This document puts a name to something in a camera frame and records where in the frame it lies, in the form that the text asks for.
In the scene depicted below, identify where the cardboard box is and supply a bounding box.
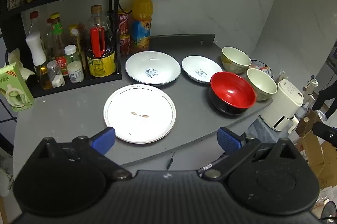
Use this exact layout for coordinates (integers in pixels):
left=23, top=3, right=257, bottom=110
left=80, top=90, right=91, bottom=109
left=295, top=109, right=336, bottom=189

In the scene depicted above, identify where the small white pill bottle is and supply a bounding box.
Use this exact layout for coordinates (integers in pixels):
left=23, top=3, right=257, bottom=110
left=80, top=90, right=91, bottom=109
left=67, top=61, right=84, bottom=83

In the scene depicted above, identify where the lower red drink can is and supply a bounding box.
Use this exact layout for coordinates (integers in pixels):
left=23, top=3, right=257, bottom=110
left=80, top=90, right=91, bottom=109
left=119, top=34, right=131, bottom=56

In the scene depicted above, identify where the white deep plate Sweet print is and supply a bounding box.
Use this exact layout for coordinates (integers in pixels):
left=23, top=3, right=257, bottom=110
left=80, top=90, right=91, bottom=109
left=125, top=51, right=181, bottom=85

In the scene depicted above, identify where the green carton box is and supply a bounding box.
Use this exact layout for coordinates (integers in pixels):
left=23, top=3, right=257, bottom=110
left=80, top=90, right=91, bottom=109
left=0, top=63, right=34, bottom=112

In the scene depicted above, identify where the red drink can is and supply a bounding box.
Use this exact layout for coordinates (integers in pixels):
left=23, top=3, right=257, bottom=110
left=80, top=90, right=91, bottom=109
left=119, top=34, right=131, bottom=56
left=118, top=11, right=129, bottom=35

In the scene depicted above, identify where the white air fryer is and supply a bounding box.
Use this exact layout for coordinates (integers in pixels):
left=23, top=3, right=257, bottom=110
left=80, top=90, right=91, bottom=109
left=260, top=79, right=304, bottom=134

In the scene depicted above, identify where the cooker pot with bags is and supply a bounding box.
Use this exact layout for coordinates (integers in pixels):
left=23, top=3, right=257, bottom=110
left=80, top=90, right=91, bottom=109
left=250, top=60, right=274, bottom=78

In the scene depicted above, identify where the large soy sauce bottle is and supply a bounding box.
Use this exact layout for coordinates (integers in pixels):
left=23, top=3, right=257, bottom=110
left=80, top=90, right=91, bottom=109
left=86, top=4, right=116, bottom=77

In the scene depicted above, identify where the black metal kitchen rack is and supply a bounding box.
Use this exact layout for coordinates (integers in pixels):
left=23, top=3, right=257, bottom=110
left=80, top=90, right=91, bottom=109
left=1, top=0, right=122, bottom=98

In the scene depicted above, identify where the red cap clear bottle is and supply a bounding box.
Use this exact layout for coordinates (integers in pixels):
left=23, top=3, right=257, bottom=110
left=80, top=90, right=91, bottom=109
left=28, top=11, right=39, bottom=35

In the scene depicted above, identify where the upper red drink can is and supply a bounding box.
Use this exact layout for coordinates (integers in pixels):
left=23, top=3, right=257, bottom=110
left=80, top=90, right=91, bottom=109
left=118, top=11, right=129, bottom=35

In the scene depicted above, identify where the clear spice jar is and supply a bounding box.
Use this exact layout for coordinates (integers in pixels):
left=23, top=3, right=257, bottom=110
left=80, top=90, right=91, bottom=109
left=47, top=60, right=65, bottom=88

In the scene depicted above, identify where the large white plate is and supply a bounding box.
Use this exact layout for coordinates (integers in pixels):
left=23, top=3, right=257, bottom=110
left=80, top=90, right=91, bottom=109
left=103, top=84, right=177, bottom=144

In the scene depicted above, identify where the white cap oil dispenser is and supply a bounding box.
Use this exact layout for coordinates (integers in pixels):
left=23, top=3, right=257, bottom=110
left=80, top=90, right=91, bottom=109
left=26, top=31, right=52, bottom=90

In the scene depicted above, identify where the orange juice bottle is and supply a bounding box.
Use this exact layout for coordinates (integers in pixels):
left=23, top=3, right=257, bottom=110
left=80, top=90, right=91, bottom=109
left=131, top=0, right=153, bottom=53

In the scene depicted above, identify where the cream bowl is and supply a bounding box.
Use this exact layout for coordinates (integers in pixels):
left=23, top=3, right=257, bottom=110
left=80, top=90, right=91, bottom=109
left=246, top=68, right=278, bottom=101
left=221, top=47, right=251, bottom=75

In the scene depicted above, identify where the small white plate Bakery print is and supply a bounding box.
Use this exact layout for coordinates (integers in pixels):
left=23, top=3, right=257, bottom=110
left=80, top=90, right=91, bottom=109
left=182, top=56, right=223, bottom=84

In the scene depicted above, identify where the green label sauce bottle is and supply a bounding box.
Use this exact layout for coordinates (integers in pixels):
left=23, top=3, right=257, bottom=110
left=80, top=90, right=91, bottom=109
left=50, top=12, right=68, bottom=76

